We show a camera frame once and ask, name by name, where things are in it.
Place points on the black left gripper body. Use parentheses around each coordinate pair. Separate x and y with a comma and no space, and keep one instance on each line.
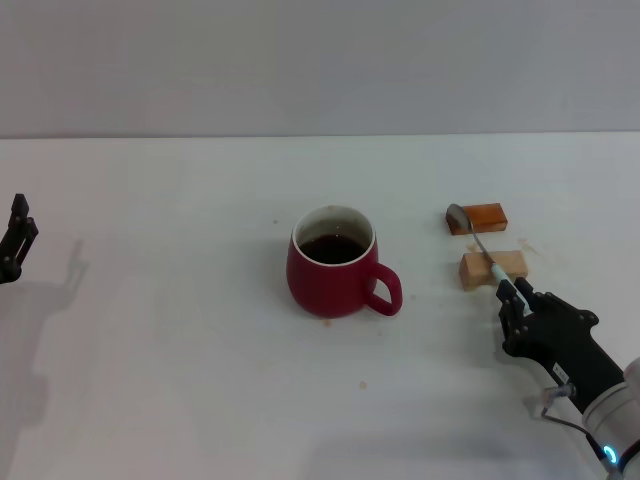
(9,274)

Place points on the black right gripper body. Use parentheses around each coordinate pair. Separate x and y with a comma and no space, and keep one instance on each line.
(565,350)

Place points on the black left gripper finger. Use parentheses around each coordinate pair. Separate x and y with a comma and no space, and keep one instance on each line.
(20,240)

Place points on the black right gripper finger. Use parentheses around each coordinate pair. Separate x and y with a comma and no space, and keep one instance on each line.
(511,320)
(560,306)

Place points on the red ceramic coffee cup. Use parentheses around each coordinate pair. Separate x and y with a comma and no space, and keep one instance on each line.
(325,290)

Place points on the light wooden bridge block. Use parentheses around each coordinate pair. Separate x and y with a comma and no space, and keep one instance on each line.
(477,272)

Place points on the orange brown wooden block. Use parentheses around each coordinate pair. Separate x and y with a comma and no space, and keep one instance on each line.
(487,217)

